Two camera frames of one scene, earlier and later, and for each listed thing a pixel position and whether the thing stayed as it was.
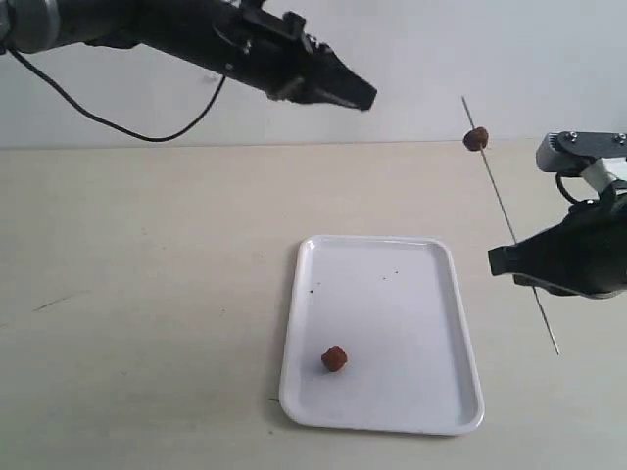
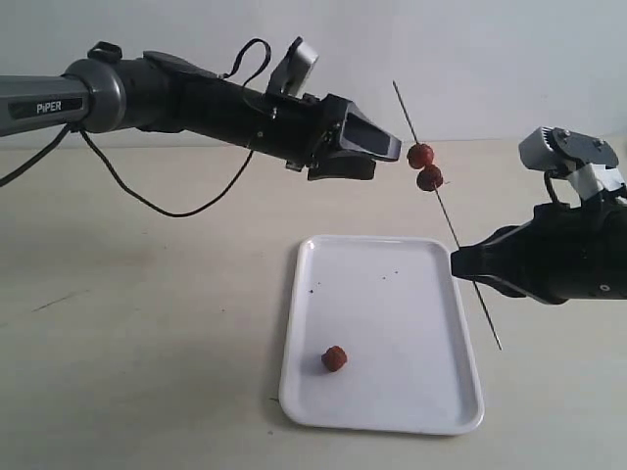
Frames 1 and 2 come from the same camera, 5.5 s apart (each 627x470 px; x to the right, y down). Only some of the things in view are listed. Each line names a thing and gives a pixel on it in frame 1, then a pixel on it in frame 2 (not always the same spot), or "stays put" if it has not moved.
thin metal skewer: (510, 228) to (440, 200)
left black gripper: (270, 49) to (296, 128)
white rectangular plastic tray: (395, 305) stays put
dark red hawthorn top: (473, 138) to (430, 178)
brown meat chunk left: (334, 358) stays put
